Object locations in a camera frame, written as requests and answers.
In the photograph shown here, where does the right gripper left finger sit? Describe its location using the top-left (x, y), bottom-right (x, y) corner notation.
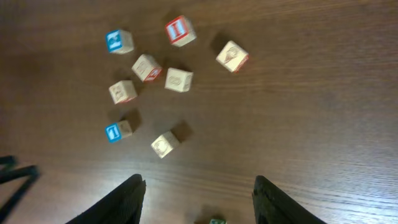
top-left (67, 174), bottom-right (146, 224)

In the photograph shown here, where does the blue-top block with L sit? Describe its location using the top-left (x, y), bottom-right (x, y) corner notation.
top-left (104, 120), bottom-right (133, 143)

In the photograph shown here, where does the blue-top block with 2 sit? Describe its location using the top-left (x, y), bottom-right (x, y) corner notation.
top-left (105, 29), bottom-right (134, 54)

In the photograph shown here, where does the butterfly block, red side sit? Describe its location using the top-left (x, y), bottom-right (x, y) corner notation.
top-left (109, 80), bottom-right (138, 105)

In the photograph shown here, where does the red-top block with I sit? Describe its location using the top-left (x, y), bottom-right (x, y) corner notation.
top-left (165, 15), bottom-right (197, 47)

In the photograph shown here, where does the block with red E side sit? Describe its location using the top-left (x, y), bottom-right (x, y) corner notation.
top-left (131, 54), bottom-right (162, 82)

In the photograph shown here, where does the block with 8, blue side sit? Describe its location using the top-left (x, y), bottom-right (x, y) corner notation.
top-left (165, 68), bottom-right (193, 93)

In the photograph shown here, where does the yellow-edged block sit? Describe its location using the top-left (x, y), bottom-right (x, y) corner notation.
top-left (209, 218), bottom-right (227, 224)

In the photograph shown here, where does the acorn block with green N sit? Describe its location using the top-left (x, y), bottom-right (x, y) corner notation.
top-left (151, 131), bottom-right (180, 159)

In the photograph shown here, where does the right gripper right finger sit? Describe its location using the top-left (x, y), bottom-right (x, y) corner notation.
top-left (252, 175), bottom-right (326, 224)

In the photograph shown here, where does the ice cream cone block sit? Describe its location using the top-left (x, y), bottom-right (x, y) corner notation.
top-left (216, 40), bottom-right (249, 73)

